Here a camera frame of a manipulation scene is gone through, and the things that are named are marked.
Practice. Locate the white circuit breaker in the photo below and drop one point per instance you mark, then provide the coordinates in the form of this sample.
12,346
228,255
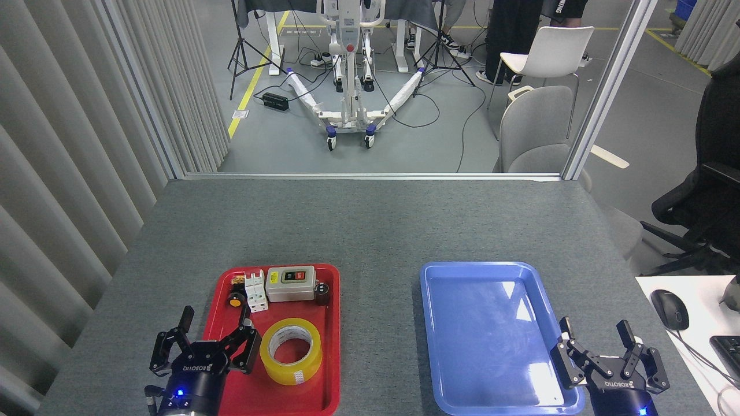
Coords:
256,294

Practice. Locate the white stand on wheels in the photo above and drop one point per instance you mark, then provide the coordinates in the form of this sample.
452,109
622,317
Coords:
350,110

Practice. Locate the red plastic tray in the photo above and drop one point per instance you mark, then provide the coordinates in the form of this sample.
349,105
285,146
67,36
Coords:
300,398

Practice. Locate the silver post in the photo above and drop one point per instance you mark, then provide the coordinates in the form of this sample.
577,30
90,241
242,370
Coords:
613,86

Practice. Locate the black keyboard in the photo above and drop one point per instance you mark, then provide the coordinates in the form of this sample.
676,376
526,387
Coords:
729,355

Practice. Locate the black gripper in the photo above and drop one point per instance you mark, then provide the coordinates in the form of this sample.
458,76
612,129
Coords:
618,398
196,384

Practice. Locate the grey rounded object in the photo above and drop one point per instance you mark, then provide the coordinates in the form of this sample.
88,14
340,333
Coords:
733,292

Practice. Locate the white desk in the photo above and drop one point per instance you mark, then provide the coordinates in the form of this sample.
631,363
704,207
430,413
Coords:
702,300

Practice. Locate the white chair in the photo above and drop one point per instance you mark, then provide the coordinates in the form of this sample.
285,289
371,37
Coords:
549,52

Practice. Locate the grey push-button switch box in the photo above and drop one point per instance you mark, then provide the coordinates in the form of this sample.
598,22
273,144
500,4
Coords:
289,289

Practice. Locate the black round component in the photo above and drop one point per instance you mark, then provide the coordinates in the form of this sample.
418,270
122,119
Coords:
322,293

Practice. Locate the table with dark cloth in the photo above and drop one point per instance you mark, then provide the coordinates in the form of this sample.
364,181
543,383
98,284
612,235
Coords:
273,40

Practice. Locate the yellow tape roll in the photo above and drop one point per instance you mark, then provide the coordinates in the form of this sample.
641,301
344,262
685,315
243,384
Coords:
272,361

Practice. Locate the person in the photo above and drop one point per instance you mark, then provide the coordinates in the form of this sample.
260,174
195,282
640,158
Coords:
509,34
451,40

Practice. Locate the small brown yellow component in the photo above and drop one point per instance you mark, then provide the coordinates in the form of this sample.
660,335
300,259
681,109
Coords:
237,281

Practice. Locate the blue plastic tray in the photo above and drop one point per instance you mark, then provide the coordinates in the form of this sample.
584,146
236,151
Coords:
485,346

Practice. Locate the black office chair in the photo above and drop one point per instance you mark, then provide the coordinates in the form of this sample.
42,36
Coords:
717,144

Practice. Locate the black power adapter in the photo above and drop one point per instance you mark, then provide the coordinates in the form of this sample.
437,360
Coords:
275,101

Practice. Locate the blue bin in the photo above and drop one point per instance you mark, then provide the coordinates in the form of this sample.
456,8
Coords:
685,11

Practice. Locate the black computer mouse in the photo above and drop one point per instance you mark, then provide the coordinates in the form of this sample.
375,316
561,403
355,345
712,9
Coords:
670,309

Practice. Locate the black tripod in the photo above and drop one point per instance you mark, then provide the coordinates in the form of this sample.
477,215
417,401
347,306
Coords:
439,52
237,52

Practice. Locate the orange and black knob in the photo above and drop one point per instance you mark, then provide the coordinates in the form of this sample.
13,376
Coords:
235,300

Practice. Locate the grey vertical blinds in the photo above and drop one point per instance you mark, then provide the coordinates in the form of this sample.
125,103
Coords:
711,29
69,173

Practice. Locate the grey chair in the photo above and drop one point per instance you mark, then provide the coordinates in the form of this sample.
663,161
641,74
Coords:
535,127

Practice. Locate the white flat board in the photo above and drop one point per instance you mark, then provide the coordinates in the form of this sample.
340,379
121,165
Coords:
610,157

